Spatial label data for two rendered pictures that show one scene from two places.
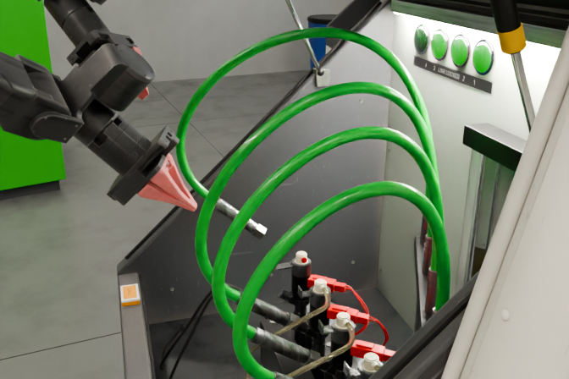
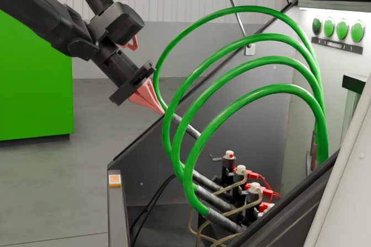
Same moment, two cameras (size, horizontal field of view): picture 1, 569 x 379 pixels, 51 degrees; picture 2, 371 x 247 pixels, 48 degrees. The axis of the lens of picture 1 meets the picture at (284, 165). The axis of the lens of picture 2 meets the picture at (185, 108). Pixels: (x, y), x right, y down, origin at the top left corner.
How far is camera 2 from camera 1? 0.12 m
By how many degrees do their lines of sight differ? 7
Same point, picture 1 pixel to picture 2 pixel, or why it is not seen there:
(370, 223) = (276, 152)
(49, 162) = (64, 121)
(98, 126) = (107, 53)
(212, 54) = (175, 62)
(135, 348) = (116, 210)
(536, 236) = not seen: outside the picture
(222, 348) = (171, 224)
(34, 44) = not seen: hidden behind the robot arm
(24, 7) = not seen: hidden behind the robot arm
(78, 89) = (97, 28)
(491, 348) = (352, 178)
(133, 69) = (132, 17)
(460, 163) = (339, 104)
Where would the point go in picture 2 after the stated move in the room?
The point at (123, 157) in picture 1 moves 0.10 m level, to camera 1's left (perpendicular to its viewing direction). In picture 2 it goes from (121, 74) to (70, 71)
